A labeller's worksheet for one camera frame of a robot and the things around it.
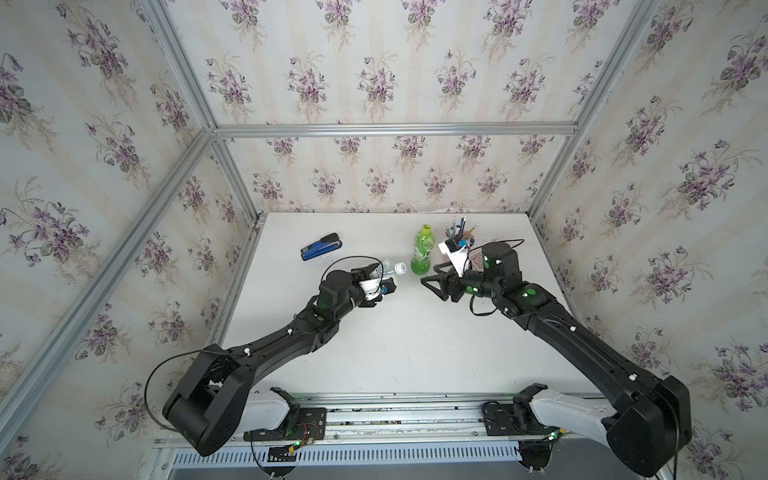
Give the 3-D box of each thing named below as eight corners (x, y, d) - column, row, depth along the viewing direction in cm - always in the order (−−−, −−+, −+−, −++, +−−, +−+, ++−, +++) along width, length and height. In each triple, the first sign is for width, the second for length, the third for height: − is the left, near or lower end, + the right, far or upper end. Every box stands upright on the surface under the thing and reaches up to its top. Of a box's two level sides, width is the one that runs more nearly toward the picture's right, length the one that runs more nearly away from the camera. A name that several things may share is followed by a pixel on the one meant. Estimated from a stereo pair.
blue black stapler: (303, 262, 107) (300, 255, 104) (299, 254, 109) (297, 247, 106) (342, 246, 112) (341, 239, 109) (337, 239, 115) (336, 231, 111)
